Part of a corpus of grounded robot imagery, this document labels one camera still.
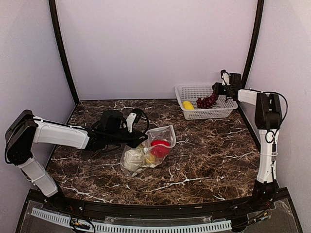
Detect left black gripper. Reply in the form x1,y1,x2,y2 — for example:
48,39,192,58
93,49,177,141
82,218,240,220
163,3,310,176
106,128,148,148

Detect purple fake grapes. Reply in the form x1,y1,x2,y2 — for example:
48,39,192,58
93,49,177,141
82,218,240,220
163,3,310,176
196,93,219,109

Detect polka dot zip bag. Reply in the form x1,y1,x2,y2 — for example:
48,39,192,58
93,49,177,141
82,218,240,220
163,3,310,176
120,125,176,177

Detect red fake pepper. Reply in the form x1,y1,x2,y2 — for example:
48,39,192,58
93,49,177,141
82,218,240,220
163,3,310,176
151,140,170,158

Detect yellow fake lemon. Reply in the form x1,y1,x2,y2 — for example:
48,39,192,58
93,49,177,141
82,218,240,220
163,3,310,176
182,101,194,110

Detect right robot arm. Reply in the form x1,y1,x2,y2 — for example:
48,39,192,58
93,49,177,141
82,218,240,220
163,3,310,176
212,70,286,184

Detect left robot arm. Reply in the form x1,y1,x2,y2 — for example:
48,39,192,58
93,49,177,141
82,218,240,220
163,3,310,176
4,108,148,212

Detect white fake cauliflower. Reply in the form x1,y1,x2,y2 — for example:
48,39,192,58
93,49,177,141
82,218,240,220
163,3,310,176
123,149,145,173

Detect yellow fake banana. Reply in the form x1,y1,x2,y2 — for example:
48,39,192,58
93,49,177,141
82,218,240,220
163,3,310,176
145,153,156,164

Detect white plastic basket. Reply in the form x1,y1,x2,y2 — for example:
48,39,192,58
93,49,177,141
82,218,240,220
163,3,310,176
175,84,238,120

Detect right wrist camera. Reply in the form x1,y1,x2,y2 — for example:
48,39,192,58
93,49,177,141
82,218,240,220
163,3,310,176
221,69,230,85

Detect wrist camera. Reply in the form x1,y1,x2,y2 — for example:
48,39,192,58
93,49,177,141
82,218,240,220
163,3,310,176
126,108,143,133
221,69,230,85

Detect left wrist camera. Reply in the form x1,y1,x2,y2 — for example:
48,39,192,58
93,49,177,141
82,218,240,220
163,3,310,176
126,108,143,133

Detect right black frame post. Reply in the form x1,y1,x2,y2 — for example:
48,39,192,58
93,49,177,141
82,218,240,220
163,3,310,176
242,0,264,87

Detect black frame post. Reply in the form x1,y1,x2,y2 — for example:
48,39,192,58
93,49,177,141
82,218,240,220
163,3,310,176
48,0,80,105
242,0,264,87

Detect white cable duct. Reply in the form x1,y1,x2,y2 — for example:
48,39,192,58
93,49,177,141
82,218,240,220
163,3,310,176
31,208,232,233

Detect left black frame post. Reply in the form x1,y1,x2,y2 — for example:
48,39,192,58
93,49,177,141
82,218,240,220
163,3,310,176
48,0,80,105

